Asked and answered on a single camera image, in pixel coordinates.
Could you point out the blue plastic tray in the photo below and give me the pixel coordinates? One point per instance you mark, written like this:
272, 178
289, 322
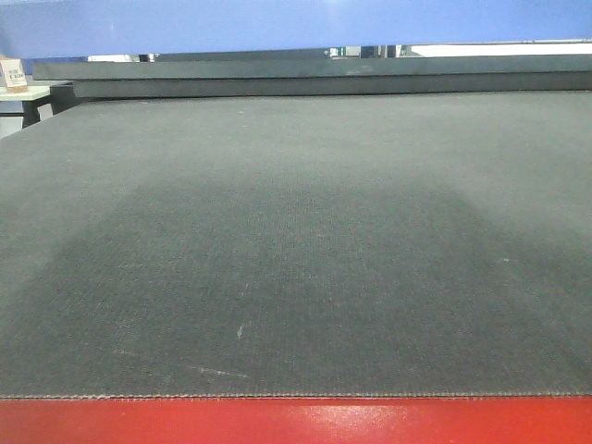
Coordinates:
40, 29

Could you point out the dark grey table mat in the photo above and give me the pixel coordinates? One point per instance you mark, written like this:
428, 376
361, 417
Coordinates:
400, 245

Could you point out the white side table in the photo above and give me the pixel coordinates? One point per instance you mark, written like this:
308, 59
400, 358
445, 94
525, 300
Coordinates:
31, 100

